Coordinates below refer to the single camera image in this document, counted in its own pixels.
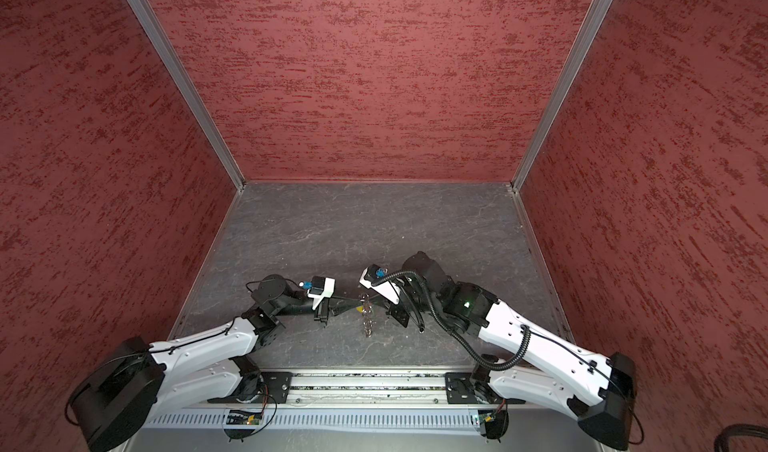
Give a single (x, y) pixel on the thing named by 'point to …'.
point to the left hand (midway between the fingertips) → (361, 304)
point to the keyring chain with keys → (367, 311)
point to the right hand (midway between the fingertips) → (374, 305)
